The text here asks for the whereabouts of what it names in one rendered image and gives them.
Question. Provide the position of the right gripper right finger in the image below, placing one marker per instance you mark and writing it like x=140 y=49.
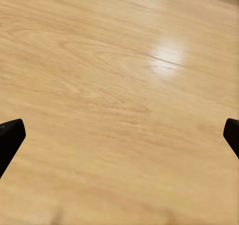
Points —
x=231 y=134

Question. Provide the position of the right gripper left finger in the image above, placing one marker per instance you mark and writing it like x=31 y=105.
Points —
x=12 y=134

